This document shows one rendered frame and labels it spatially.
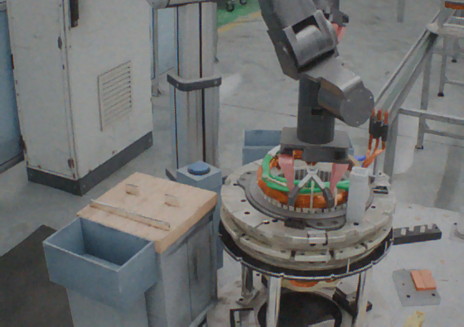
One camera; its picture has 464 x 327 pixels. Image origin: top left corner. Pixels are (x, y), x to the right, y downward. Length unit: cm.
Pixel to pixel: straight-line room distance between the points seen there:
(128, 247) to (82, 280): 11
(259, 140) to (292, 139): 55
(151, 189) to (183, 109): 32
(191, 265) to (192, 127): 42
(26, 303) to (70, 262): 166
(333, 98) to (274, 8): 14
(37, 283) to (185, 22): 168
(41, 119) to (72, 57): 45
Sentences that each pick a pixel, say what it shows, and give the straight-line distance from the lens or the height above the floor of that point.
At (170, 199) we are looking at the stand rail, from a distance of 114.
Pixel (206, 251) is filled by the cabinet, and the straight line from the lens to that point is 123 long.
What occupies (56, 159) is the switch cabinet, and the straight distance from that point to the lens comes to 349.
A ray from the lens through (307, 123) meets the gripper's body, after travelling 91.
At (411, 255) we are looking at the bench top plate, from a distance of 156.
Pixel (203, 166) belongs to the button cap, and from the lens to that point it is 134.
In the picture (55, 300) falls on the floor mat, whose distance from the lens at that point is 268.
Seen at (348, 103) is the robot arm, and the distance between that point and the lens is 83.
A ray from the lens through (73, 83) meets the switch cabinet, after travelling 324.
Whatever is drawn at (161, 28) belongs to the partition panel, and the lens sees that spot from 493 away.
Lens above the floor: 163
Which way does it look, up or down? 24 degrees down
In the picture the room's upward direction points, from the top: straight up
